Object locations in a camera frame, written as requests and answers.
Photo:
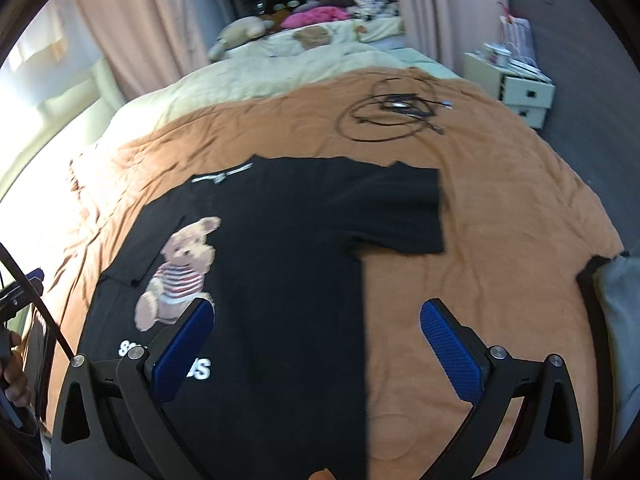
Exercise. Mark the cream duvet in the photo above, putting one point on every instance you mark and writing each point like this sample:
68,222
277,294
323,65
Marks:
250,80

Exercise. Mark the cream printed pillow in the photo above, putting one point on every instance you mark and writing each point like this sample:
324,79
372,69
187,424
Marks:
350,35

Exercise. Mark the brown blanket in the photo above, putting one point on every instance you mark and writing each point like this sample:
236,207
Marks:
500,210

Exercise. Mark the pink cloth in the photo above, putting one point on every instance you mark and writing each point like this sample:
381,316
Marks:
315,15

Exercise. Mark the black bear print t-shirt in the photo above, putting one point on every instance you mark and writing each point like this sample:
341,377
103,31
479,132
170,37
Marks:
300,260

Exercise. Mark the pink curtain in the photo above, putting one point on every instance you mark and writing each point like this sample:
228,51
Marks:
150,20
440,10

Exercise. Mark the person's left hand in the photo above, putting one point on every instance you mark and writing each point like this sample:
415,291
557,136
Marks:
17,380

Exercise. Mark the beige stuffed toy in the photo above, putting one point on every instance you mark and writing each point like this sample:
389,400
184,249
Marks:
240,32

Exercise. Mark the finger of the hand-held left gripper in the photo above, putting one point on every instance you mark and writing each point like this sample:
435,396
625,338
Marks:
34,275

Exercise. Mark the dark folded clothes stack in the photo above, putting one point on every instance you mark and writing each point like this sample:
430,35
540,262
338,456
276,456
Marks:
587,285

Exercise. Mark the white nightstand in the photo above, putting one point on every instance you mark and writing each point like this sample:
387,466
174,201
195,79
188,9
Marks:
520,92

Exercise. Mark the striped gift bag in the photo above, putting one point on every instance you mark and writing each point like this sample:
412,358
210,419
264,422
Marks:
519,35

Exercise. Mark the white cup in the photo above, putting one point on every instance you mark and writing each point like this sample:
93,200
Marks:
496,54

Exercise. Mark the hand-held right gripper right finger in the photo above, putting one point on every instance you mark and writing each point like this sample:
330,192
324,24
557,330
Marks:
450,355

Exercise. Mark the grey cloth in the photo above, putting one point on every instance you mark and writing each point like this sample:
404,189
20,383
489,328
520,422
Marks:
622,335

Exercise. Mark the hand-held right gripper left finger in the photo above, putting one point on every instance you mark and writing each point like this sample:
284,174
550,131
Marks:
185,350

